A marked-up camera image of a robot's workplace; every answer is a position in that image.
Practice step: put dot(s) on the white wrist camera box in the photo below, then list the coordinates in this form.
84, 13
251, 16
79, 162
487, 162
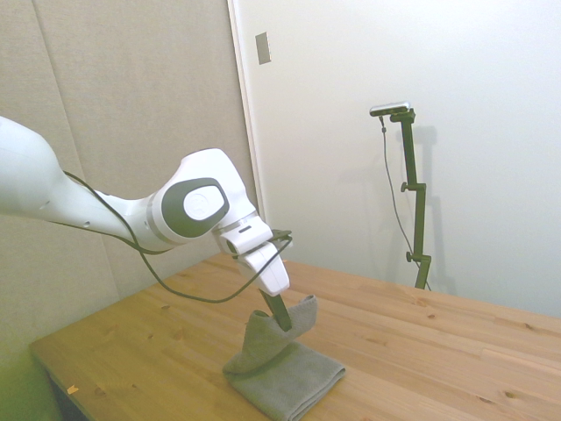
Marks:
245, 232

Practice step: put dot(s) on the orange tape scrap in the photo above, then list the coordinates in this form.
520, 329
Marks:
72, 389

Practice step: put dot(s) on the green fabric seat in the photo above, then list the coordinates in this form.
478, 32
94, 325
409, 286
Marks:
22, 386

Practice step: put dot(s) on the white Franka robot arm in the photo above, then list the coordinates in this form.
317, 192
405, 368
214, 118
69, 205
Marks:
87, 206

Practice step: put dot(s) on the white door frame trim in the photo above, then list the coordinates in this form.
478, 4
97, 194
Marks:
245, 109

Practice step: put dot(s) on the silver exterior camera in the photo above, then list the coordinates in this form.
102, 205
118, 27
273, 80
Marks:
390, 108

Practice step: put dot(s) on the black camera stand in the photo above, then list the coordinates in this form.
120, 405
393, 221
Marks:
416, 206

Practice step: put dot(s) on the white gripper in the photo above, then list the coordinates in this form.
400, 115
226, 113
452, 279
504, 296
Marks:
269, 274

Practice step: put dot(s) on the grey towel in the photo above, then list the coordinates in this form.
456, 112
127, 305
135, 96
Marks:
285, 377

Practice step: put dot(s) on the grey wall plate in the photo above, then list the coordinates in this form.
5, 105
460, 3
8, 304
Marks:
263, 48

